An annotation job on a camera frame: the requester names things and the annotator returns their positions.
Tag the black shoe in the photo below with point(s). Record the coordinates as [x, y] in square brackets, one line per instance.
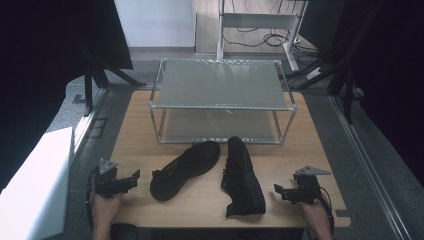
[183, 171]
[242, 180]

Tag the black curtain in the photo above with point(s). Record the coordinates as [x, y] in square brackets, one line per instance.
[390, 76]
[36, 66]

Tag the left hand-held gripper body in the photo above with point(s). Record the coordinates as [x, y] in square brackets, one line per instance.
[107, 183]

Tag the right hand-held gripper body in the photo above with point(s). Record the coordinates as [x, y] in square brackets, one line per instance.
[306, 190]

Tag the two-tier metal shoe rack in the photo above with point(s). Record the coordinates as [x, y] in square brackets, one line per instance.
[221, 86]

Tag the white power strip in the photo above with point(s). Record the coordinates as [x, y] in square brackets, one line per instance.
[314, 72]

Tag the white metal desk frame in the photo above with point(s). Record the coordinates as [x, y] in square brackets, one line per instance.
[256, 21]

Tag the aluminium floor rail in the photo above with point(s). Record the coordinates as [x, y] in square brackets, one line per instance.
[366, 163]

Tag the person's left hand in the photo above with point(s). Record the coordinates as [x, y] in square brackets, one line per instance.
[104, 210]

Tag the white box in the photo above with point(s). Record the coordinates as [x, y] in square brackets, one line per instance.
[36, 190]

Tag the black tape strip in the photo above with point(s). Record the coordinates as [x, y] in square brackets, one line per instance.
[342, 213]

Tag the black metal stand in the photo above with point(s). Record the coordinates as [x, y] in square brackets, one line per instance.
[340, 80]
[93, 78]

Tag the person's right hand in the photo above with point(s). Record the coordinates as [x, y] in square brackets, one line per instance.
[313, 215]

